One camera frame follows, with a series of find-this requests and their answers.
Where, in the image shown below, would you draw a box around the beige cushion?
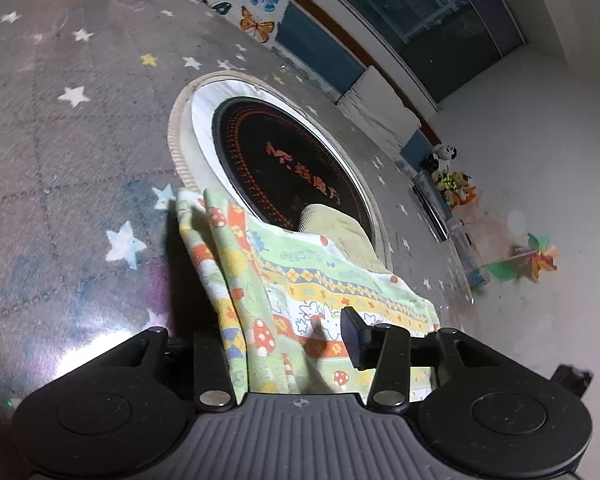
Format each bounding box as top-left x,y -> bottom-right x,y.
336,66 -> 422,159

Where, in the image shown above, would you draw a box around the black remote control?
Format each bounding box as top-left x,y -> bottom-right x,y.
413,185 -> 450,243

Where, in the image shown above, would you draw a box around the dark window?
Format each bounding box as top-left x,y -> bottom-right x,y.
344,0 -> 524,103

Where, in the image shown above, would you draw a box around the panda plush toy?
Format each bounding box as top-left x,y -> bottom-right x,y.
419,144 -> 457,174

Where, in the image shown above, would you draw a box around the colourful pinwheel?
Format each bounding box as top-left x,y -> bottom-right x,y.
482,233 -> 557,282

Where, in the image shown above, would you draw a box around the clear plastic toy box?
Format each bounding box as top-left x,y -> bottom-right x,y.
448,218 -> 490,288

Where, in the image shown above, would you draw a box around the blue sofa bench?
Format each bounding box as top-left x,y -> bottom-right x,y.
271,0 -> 438,171

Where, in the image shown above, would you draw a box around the round induction cooker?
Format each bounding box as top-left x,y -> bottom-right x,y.
166,70 -> 393,269

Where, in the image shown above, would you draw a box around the orange plush toys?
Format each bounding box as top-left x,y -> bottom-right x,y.
431,171 -> 477,210

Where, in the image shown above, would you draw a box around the colourful patterned child garment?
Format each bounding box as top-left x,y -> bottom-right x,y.
176,188 -> 439,398

